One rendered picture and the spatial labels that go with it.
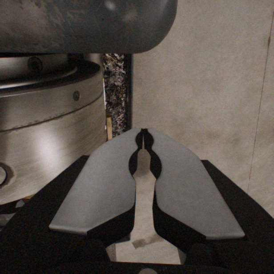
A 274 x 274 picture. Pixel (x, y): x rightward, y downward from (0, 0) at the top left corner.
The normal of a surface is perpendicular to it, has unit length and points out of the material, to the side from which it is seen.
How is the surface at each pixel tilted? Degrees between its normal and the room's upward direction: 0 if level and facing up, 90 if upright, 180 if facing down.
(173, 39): 0
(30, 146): 28
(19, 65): 37
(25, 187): 21
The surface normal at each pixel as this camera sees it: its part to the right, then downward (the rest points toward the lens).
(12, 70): 0.70, 0.38
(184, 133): 0.22, 0.51
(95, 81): 0.99, 0.11
